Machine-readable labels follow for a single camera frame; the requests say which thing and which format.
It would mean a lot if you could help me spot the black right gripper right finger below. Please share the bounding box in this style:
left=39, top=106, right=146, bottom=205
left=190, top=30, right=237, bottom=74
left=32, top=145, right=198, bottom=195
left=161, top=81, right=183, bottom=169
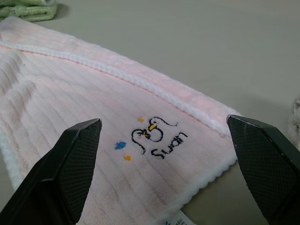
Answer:
left=225, top=114, right=300, bottom=225

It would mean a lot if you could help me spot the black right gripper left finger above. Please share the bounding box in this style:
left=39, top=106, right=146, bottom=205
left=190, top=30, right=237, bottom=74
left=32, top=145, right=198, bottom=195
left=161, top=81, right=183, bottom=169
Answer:
left=0, top=118, right=103, bottom=225

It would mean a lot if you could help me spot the pink towel with swan embroidery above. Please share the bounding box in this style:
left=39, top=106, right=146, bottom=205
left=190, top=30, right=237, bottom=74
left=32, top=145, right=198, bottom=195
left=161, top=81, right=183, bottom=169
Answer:
left=0, top=16, right=242, bottom=225

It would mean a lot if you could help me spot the white object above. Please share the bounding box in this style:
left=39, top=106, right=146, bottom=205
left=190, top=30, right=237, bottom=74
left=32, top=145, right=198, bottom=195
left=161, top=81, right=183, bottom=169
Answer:
left=286, top=95, right=300, bottom=147

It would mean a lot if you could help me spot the green towel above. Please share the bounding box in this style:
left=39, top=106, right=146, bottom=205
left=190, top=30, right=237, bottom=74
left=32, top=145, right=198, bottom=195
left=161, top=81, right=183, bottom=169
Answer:
left=0, top=0, right=58, bottom=23

